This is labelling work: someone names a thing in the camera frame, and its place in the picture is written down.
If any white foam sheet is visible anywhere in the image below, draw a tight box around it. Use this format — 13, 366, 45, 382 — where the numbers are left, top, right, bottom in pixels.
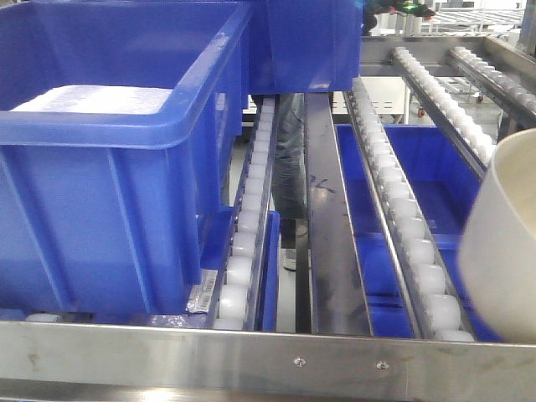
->
13, 85, 172, 115

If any white roller track far right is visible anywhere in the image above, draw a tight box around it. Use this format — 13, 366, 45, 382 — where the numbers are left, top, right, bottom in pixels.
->
450, 46, 535, 128

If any large blue crate near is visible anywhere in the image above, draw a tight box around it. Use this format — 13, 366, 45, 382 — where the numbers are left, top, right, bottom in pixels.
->
1, 1, 253, 314

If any blue crate lower layer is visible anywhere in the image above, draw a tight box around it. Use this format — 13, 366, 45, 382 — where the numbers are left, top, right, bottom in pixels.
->
336, 125, 500, 343

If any white roller track middle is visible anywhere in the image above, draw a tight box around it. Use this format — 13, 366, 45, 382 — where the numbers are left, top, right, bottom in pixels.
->
343, 78, 476, 343

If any barcode label sticker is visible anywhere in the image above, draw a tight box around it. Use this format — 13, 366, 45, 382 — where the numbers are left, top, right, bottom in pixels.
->
186, 269, 218, 314

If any steel front shelf beam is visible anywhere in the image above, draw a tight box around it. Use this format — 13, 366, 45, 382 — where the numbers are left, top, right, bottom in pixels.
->
1, 322, 535, 401

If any person in jeans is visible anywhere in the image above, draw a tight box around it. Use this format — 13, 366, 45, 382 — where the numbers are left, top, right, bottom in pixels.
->
272, 93, 307, 271

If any blue crate rear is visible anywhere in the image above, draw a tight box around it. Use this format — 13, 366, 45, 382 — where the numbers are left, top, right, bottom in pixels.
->
247, 1, 363, 95

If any white roller track left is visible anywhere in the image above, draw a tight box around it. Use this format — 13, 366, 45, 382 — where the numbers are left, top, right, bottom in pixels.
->
205, 95, 277, 331

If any white roller track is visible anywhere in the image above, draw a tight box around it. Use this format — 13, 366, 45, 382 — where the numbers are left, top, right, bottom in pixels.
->
392, 47, 496, 174
343, 78, 476, 343
450, 46, 535, 128
205, 95, 277, 331

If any dark steel centre rail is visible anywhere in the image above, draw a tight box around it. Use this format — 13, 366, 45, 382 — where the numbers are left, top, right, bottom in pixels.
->
305, 93, 374, 337

